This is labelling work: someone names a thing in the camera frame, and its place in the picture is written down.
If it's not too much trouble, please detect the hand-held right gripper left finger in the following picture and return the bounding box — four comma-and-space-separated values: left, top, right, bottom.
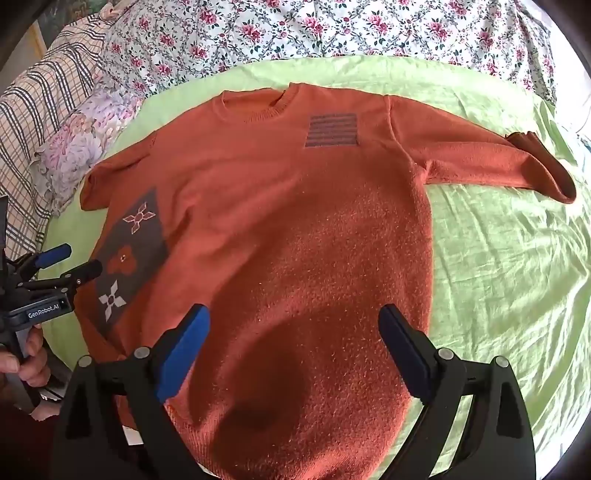
48, 303, 213, 480

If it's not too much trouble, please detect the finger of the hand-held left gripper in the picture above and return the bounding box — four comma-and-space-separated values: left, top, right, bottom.
23, 259, 103, 292
8, 244, 73, 283

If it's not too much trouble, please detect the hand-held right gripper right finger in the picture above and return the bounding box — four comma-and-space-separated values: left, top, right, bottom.
378, 304, 539, 480

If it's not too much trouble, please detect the orange knit sweater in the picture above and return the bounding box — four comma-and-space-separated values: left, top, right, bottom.
74, 83, 578, 480

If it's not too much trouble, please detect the person's left hand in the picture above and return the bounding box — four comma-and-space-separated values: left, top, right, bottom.
0, 323, 52, 389

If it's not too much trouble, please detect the pink floral pillow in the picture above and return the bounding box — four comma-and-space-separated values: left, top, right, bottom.
34, 83, 144, 217

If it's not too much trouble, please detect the light green bed sheet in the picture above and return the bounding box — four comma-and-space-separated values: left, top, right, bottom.
37, 55, 591, 480

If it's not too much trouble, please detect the plaid checked pillow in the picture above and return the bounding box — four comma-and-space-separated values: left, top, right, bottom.
0, 18, 112, 259

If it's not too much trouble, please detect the white floral rose duvet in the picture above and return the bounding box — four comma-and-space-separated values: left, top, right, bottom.
99, 0, 557, 112

